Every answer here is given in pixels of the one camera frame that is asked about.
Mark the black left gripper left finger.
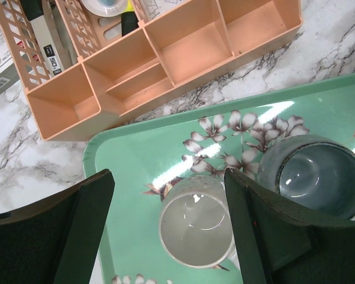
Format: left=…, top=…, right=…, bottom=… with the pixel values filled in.
left=0, top=169, right=115, bottom=283

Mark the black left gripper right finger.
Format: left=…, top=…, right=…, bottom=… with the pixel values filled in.
left=224, top=169, right=355, bottom=283

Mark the beige grey mug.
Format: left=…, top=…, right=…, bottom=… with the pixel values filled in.
left=159, top=175, right=240, bottom=269

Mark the dark grey blue mug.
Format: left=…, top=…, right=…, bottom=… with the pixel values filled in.
left=257, top=134, right=355, bottom=220

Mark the green floral tray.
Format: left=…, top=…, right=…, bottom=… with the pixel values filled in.
left=83, top=73, right=355, bottom=283

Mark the black white stapler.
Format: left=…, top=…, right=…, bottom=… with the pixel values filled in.
left=20, top=0, right=73, bottom=76

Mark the orange plastic desk organizer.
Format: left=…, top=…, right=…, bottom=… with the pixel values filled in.
left=0, top=1, right=302, bottom=141

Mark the yellow highlighter pen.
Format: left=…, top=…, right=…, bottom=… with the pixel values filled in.
left=121, top=8, right=138, bottom=36

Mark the blue correction tape package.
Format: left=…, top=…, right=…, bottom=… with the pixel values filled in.
left=81, top=0, right=128, bottom=17

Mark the white packaged item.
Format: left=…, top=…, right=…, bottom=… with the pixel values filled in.
left=131, top=0, right=185, bottom=22

